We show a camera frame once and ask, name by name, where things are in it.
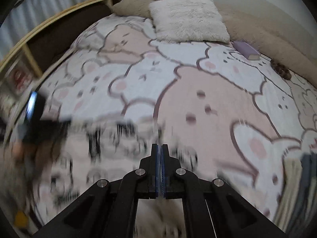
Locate wooden headboard shelf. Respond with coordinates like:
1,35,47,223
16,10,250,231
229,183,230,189
0,0,137,139

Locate clear box with red doll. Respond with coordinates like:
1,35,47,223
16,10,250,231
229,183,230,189
7,62,35,95

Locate stack of folded clothes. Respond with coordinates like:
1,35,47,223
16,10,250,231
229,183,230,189
272,151,317,233

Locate purple book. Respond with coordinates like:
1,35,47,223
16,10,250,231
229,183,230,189
233,41,260,60

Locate brown scrunchie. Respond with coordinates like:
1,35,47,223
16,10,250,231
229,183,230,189
270,58,292,80

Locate white fluffy pillow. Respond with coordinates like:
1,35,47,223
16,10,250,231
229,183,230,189
149,0,231,43

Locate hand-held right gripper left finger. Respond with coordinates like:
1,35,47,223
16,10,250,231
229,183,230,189
32,144,161,238

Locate bear printed bed sheet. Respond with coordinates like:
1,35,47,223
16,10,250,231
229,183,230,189
32,13,317,231

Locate yellow object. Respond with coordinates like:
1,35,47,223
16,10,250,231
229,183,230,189
14,211,28,228

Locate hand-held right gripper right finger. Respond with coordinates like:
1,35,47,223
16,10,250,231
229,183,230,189
160,144,289,238

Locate white black printed shorts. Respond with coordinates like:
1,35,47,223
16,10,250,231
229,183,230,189
47,115,223,238

